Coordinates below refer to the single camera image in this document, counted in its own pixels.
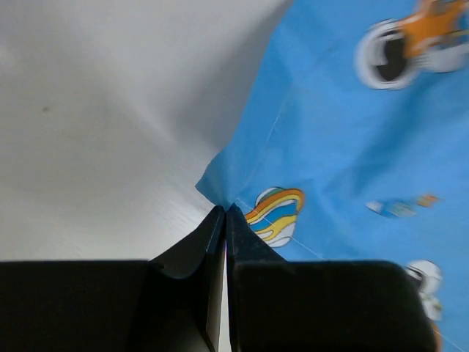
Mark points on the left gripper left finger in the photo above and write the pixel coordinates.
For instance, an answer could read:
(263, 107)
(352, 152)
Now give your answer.
(170, 303)

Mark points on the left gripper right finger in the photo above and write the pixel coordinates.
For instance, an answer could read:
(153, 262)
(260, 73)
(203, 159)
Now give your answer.
(346, 305)

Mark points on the blue cartoon placemat cloth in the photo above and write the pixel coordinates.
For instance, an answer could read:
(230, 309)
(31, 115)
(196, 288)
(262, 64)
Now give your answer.
(354, 145)

